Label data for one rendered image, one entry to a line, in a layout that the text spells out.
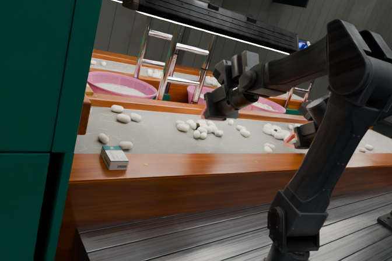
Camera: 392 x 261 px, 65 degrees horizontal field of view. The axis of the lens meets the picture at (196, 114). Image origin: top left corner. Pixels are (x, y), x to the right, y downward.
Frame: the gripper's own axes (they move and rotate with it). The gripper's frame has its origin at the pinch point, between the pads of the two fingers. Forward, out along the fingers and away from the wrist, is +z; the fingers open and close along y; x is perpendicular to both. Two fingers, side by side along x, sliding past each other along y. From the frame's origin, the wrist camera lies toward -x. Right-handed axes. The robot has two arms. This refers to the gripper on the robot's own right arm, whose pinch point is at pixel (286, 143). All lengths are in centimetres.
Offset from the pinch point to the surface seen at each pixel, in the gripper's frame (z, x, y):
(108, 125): 10, -6, 58
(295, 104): 45, -36, -73
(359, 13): 117, -242, -386
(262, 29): -11.2, -34.1, 14.5
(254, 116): 18.9, -15.7, -7.4
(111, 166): -12, 8, 65
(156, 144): 1.8, 0.8, 48.4
